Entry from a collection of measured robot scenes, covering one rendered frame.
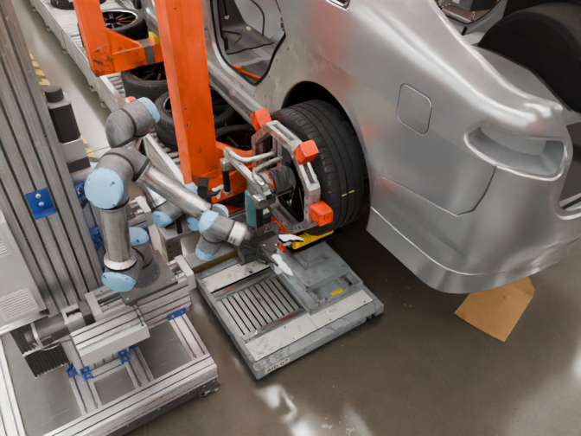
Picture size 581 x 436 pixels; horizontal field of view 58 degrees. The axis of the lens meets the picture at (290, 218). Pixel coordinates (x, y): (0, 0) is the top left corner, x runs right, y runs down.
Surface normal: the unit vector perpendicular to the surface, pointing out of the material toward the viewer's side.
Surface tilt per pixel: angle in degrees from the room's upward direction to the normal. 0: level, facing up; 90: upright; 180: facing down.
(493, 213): 90
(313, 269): 0
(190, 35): 90
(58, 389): 0
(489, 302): 1
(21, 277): 90
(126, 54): 90
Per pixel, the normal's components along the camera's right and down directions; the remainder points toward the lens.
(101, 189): -0.08, 0.54
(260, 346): 0.00, -0.76
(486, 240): -0.35, 0.66
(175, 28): 0.53, 0.55
